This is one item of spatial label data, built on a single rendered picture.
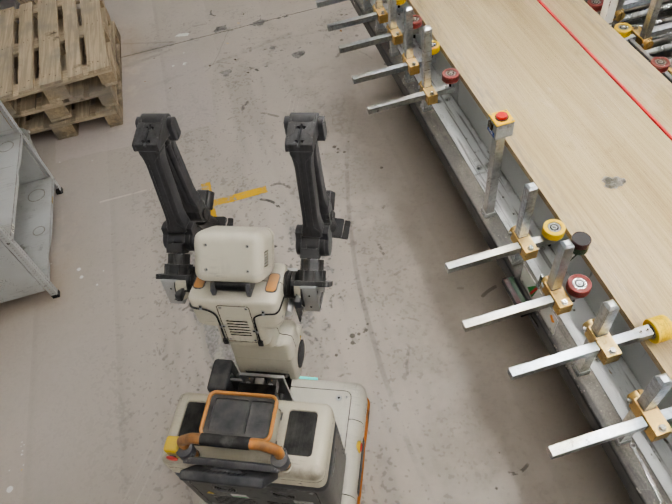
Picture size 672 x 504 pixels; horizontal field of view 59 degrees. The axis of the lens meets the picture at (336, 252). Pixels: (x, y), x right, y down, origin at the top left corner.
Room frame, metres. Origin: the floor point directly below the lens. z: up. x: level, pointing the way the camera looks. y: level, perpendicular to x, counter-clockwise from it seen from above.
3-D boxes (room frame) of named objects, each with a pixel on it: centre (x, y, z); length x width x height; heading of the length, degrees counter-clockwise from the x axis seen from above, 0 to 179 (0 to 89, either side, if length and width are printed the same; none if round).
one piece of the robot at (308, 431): (0.80, 0.38, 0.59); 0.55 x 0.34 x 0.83; 74
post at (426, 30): (2.30, -0.57, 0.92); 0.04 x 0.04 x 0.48; 7
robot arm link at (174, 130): (1.38, 0.44, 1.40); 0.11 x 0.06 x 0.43; 74
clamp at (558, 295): (1.04, -0.73, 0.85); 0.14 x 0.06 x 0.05; 7
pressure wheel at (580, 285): (1.03, -0.80, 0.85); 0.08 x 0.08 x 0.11
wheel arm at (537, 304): (1.01, -0.60, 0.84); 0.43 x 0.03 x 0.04; 97
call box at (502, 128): (1.57, -0.66, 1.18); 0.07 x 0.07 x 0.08; 7
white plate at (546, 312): (1.09, -0.70, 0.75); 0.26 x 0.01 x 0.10; 7
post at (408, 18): (2.55, -0.54, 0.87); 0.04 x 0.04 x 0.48; 7
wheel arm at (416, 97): (2.25, -0.49, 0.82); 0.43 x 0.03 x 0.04; 97
